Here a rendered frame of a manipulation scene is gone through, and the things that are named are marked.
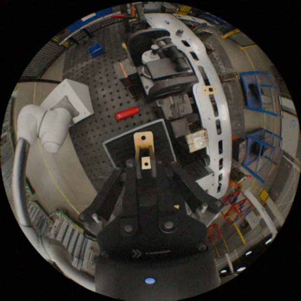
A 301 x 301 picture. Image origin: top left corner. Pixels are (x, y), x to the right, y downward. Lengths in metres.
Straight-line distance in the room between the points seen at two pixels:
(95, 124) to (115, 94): 0.24
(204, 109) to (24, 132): 0.79
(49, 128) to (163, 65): 0.50
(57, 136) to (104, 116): 0.35
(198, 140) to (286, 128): 7.94
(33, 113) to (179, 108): 0.63
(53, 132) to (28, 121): 0.18
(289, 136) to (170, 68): 8.08
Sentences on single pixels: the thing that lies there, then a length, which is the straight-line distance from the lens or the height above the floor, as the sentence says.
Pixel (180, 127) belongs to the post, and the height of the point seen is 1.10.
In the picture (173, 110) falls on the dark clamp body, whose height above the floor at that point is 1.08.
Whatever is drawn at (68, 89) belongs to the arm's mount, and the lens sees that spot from 0.63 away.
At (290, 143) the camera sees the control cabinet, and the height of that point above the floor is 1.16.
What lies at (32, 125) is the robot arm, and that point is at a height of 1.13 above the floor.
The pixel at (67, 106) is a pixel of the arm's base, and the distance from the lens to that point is 0.65.
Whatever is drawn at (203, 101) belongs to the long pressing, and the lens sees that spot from 0.44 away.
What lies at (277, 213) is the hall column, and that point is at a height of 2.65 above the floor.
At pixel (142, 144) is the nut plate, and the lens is 0.22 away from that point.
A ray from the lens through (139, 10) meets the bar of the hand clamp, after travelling 0.54.
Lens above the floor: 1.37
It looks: 68 degrees down
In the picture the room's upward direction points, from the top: 169 degrees clockwise
